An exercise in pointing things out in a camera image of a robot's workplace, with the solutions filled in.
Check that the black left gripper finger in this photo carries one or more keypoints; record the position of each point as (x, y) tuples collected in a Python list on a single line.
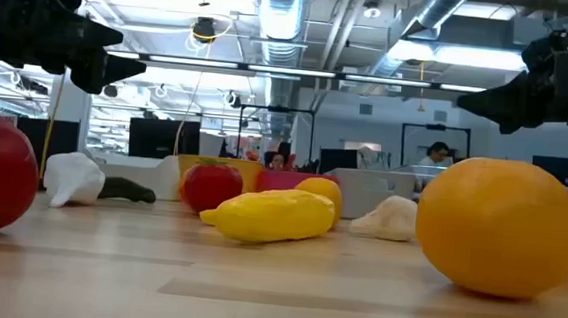
[(87, 35), (99, 71)]

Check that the white plastic basket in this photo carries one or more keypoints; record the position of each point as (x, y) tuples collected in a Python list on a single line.
[(147, 177)]

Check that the green cucumber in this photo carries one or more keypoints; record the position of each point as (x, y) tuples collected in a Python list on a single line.
[(126, 189)]

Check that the black ceiling camera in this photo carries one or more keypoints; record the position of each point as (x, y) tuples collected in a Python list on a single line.
[(204, 28)]

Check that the black metal stand frame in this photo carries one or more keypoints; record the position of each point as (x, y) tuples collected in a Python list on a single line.
[(436, 126), (277, 109)]

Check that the yellow plastic basket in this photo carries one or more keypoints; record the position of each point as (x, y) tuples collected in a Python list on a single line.
[(250, 174)]

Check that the beige garlic bulb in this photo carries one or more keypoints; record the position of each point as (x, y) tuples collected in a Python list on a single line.
[(390, 219)]

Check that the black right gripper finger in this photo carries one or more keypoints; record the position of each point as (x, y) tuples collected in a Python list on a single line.
[(509, 127), (513, 100)]

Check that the person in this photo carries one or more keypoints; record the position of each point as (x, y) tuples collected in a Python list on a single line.
[(437, 154), (278, 161)]

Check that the red plastic basket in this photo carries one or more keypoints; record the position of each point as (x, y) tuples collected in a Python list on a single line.
[(282, 181)]

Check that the black monitor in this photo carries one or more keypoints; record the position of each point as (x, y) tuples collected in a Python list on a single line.
[(164, 138), (60, 138), (338, 160), (554, 170)]

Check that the grey plastic basket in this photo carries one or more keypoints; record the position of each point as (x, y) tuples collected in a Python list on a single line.
[(372, 190)]

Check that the clear plastic basket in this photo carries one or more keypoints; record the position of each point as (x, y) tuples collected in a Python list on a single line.
[(416, 170)]

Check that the silver ventilation duct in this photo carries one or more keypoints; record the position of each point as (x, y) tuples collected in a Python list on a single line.
[(281, 18), (435, 9)]

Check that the long ceiling light bar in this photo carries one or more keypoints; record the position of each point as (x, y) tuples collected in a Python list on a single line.
[(290, 70)]

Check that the orange lemon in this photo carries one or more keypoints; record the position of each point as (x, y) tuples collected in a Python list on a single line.
[(322, 189), (499, 229)]

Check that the white garlic bulb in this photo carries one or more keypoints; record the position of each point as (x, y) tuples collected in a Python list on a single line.
[(74, 179)]

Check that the red and orange peppers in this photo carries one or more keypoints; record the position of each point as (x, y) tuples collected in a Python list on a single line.
[(212, 186)]

